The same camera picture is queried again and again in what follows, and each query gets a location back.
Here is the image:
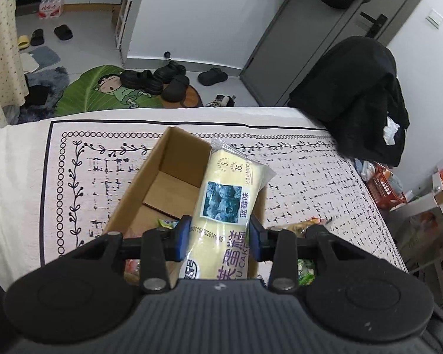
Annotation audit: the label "red plastic basket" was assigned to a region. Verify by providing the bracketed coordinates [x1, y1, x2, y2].
[367, 164, 406, 211]

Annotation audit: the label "blue bath mat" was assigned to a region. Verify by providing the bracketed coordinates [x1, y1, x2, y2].
[20, 46, 61, 73]

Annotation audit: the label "black slipper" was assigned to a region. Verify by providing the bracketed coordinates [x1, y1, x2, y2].
[198, 67, 228, 86]

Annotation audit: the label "yellow blueberry cake pack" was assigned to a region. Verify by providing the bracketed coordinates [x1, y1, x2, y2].
[179, 139, 275, 281]

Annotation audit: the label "orange red snack pack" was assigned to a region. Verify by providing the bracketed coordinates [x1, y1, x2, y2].
[124, 260, 140, 284]

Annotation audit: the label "orange cracker pack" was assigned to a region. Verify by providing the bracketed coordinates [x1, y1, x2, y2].
[268, 217, 334, 237]

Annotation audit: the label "bottled water pack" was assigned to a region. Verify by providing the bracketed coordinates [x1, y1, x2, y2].
[38, 0, 64, 19]

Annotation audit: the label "black clothes on chair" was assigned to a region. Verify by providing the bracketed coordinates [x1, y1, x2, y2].
[287, 36, 410, 167]

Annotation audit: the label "pile of black shoes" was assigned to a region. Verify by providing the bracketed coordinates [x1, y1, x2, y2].
[120, 61, 190, 103]

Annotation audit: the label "light green snack packet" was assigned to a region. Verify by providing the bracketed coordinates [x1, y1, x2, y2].
[298, 259, 315, 286]

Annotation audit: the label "green leaf cartoon rug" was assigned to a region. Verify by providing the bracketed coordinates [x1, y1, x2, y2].
[53, 65, 203, 117]

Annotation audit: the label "brown cardboard box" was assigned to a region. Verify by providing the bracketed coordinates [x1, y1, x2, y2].
[105, 127, 266, 279]

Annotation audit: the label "grey door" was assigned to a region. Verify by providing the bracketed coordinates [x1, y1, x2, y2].
[241, 0, 421, 106]

